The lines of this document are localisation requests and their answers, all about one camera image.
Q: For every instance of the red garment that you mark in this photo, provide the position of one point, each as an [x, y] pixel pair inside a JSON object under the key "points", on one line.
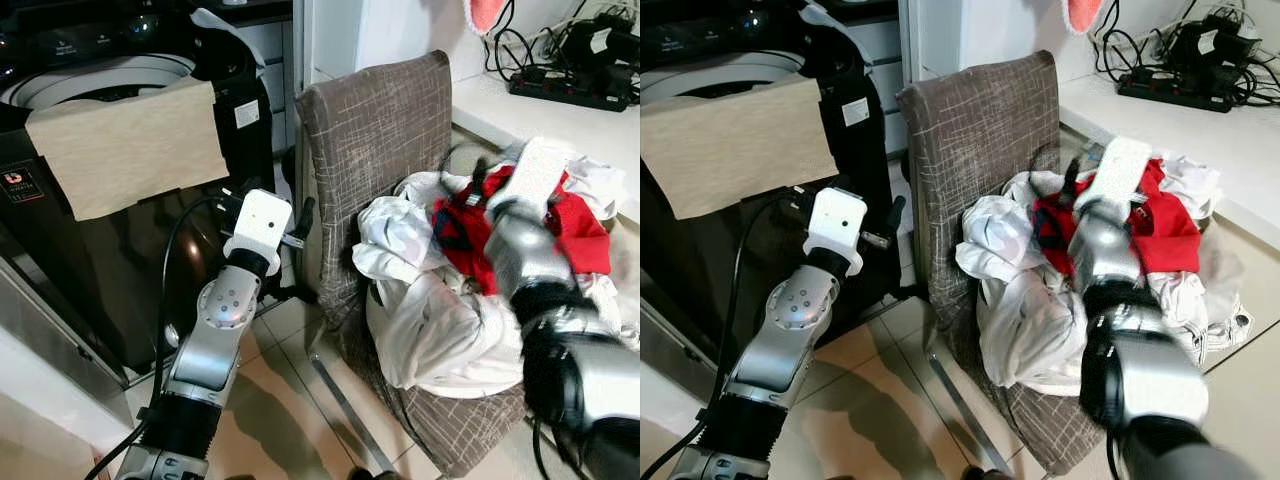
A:
{"points": [[1170, 235], [585, 240]]}

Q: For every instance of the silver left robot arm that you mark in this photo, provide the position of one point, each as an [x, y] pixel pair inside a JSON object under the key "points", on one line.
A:
{"points": [[790, 340], [215, 340]]}

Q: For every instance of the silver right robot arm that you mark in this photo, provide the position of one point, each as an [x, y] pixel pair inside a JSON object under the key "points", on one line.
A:
{"points": [[1150, 370], [590, 380]]}

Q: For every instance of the black top-load washing machine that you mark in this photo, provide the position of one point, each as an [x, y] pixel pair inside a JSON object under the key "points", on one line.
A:
{"points": [[720, 260], [110, 270]]}

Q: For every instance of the beige cloth sheet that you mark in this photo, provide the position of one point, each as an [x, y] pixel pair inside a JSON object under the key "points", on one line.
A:
{"points": [[735, 150], [130, 150]]}

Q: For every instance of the brown checked fabric chair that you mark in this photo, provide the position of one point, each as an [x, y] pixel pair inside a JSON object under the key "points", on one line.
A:
{"points": [[975, 130], [370, 130]]}

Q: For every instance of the small white garment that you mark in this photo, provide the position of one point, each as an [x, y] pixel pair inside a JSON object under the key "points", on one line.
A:
{"points": [[1192, 182], [598, 185]]}

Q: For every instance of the black power strip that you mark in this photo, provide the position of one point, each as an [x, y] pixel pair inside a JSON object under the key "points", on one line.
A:
{"points": [[570, 90], [1175, 90]]}

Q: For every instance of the grey drawer cabinet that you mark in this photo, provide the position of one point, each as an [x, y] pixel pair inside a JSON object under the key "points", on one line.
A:
{"points": [[882, 70], [272, 70]]}

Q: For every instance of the large white shirt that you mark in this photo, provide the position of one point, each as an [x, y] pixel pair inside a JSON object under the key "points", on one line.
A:
{"points": [[1030, 320], [440, 330]]}

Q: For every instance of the pink fluffy item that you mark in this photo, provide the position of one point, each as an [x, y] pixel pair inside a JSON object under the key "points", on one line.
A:
{"points": [[485, 14], [1083, 14]]}

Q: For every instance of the white cabinet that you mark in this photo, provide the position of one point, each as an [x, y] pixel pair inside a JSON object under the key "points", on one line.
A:
{"points": [[985, 35]]}

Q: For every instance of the black charger adapter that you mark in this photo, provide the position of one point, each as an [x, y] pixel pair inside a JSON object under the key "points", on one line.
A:
{"points": [[1210, 42], [600, 45]]}

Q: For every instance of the white cloth strip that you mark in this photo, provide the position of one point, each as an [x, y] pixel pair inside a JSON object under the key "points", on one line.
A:
{"points": [[235, 32], [838, 28]]}

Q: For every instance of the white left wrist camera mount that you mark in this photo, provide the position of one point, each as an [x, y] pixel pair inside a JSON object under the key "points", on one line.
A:
{"points": [[260, 222], [836, 220]]}

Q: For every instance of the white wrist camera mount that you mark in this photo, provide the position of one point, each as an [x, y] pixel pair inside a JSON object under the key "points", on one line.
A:
{"points": [[260, 222], [1115, 172], [836, 220], [532, 172]]}

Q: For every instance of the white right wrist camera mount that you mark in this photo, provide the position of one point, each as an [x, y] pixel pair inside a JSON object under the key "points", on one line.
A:
{"points": [[532, 172], [1115, 172]]}

